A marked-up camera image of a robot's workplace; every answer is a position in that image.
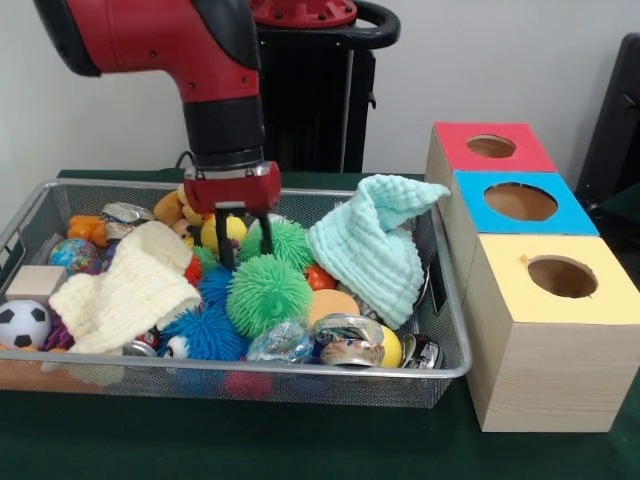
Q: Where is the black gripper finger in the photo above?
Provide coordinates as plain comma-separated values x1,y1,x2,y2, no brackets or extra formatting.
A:
214,208,238,272
257,208,274,257

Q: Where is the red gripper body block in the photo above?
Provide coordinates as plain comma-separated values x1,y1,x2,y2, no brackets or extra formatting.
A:
183,161,283,214

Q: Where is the green furry monster toy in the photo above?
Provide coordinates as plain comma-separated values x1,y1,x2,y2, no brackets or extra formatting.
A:
240,218,314,273

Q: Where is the cream muslin cloth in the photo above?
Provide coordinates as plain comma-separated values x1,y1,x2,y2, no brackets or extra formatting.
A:
48,220,201,356

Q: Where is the mint green muslin cloth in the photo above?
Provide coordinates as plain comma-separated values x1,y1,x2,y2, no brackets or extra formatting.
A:
307,174,451,331

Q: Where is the clear mesh bin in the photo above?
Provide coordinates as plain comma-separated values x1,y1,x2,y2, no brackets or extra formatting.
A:
0,180,473,411

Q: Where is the wooden box with three holes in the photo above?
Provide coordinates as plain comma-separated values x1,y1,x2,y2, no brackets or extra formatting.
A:
423,122,640,433

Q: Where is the plain yellow ball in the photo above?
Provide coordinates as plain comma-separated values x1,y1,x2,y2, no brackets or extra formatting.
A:
200,215,249,256

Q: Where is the green spiky rubber ball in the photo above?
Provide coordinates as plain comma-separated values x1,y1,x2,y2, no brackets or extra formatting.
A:
227,254,314,339

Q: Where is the yellow plush animal toy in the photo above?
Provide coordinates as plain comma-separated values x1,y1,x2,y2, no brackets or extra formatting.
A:
153,185,216,241

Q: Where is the blue furry monster toy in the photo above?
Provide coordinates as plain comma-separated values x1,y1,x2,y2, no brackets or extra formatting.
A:
160,305,251,363

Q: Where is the dark green table cloth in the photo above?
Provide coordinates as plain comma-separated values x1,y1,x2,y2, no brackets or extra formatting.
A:
0,168,640,480

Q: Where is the small black white soccer ball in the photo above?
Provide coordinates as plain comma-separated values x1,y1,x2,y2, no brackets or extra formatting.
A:
0,299,52,350

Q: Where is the black upright panel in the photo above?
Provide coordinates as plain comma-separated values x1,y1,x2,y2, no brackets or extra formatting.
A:
575,33,640,231

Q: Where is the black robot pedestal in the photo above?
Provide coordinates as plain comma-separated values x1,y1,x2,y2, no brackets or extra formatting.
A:
250,0,401,173

